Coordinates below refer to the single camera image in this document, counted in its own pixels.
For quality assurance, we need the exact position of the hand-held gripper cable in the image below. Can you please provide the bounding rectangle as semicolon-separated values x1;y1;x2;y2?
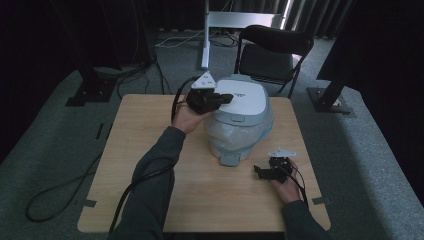
108;76;202;234
282;163;311;208

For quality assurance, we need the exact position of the white metal desk frame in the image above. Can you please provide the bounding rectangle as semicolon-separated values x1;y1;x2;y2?
200;0;295;72

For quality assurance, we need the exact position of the person's right hand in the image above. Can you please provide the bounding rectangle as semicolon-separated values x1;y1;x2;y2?
271;158;305;205

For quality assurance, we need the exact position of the black cable on floor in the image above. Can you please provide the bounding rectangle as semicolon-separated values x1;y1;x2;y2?
25;151;105;223

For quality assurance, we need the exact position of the white cable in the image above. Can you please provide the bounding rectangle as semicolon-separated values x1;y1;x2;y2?
154;29;206;48

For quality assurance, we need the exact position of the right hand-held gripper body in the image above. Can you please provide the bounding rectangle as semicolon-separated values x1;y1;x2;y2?
263;147;298;184

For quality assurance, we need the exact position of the black metal stand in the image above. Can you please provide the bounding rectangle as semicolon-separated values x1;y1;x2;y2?
64;49;118;108
306;64;355;116

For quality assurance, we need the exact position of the grey curtain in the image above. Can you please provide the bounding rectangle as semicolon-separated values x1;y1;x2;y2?
229;0;355;40

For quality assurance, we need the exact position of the black folding chair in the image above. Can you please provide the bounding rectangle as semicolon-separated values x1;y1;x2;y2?
233;24;315;100

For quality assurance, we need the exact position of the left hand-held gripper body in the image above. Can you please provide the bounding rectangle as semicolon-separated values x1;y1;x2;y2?
185;70;222;115

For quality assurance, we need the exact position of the left hand-held gripper cable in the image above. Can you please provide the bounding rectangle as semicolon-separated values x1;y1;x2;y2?
108;76;202;234

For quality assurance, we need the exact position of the clear plastic bin liner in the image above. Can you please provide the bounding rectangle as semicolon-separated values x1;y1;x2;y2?
204;113;275;155

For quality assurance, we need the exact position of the right hand-held gripper cable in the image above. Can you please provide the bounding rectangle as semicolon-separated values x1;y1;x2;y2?
282;163;311;208

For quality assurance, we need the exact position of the person's left hand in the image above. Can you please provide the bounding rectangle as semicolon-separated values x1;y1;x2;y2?
171;100;214;135

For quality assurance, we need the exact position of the bundle of black cables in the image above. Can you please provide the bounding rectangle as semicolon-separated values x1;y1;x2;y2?
114;49;174;100

